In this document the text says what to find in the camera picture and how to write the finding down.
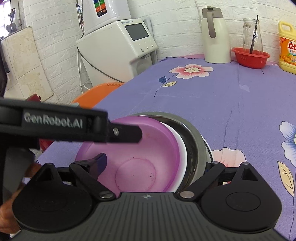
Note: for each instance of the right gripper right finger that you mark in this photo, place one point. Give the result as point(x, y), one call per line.
point(198, 187)

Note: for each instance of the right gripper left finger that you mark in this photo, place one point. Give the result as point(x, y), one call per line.
point(85, 174)

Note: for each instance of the stainless steel bowl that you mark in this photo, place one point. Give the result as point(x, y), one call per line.
point(197, 153)

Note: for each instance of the white red ceramic bowl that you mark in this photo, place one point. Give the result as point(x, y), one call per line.
point(176, 183)

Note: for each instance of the purple plastic bowl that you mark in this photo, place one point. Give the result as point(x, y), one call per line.
point(148, 166)

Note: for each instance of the white blue-rimmed plate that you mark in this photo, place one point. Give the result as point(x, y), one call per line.
point(208, 150)

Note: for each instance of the person's left hand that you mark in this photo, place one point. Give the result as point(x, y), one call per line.
point(19, 164)

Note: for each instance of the beige tile board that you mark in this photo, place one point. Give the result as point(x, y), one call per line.
point(26, 74)

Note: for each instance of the purple floral tablecloth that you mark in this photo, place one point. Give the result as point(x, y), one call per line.
point(238, 111)

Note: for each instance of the orange plastic basin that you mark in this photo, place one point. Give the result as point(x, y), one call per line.
point(90, 98)

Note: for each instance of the white water dispenser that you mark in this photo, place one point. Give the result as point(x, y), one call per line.
point(117, 52)

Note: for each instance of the red plastic basket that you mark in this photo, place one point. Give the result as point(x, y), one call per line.
point(255, 60)

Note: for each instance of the white thermos jug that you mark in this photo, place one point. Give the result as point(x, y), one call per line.
point(215, 36)

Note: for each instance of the white water purifier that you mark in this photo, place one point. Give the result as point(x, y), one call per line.
point(94, 14)

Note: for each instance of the black stick in jar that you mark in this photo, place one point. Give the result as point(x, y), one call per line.
point(254, 34)

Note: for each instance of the glass jar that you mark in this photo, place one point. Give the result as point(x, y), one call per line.
point(248, 26)

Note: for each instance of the yellow detergent bottle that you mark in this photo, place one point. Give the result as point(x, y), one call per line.
point(287, 42)

